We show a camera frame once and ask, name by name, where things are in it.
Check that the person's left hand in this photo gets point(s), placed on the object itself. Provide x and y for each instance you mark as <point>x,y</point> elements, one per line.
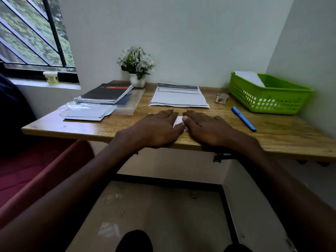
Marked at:
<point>155,131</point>

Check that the maroon mattress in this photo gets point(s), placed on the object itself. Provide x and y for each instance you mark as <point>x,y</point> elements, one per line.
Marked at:
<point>31,170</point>

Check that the small cream jar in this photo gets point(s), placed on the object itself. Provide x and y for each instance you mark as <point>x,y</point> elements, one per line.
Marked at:
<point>51,78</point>

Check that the green plastic basket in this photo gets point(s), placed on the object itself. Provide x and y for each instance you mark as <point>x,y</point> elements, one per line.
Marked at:
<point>273,99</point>

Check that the person's right hand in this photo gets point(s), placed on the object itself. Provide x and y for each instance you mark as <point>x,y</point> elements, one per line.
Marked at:
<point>210,128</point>

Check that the white envelope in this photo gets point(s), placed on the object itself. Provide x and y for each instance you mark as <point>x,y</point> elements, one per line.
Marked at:
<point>249,77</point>

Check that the person's left leg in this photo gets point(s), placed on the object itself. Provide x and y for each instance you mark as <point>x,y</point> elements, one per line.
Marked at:
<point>137,242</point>

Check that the blue book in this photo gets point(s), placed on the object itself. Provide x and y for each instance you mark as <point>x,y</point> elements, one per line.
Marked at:
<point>124,99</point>

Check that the black backpack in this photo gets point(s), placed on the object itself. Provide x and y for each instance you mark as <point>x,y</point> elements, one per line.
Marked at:
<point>15,115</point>

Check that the person's left forearm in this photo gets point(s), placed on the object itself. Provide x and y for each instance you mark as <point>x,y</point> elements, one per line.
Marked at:
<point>65,196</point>

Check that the person's right forearm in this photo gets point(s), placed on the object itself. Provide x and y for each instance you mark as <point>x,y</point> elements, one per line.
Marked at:
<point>288,196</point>

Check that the grey lined printed document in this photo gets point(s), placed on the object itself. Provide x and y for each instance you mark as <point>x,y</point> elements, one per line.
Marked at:
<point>178,98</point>

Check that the blue pen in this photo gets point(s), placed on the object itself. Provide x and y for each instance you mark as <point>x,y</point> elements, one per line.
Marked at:
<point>244,119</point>

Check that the black table bracket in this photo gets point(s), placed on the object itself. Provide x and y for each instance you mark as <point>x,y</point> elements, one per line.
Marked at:
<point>221,156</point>

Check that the stack of white envelopes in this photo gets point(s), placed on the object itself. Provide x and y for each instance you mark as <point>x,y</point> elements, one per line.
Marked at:
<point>86,112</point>

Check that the black window grille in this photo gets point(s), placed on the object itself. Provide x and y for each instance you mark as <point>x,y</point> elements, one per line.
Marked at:
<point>55,36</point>

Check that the person's leg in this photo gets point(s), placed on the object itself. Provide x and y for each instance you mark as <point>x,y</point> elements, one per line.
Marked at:
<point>137,242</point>
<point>237,248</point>

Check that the printed sheet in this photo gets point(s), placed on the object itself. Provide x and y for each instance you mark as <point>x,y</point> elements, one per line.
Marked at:
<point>179,120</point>

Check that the white flower plant in pot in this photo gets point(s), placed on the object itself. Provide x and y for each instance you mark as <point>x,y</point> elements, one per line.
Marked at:
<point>136,61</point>

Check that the person's right leg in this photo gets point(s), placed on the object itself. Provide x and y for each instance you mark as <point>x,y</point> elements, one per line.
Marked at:
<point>237,248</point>

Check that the clear plastic sleeve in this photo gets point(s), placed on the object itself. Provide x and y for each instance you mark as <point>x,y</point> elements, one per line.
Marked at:
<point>131,102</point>

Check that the white window sill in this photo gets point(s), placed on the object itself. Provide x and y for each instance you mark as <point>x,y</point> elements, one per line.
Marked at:
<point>44,83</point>

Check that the black spiral notebook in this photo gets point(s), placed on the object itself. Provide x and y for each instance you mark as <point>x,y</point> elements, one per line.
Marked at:
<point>105,93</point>

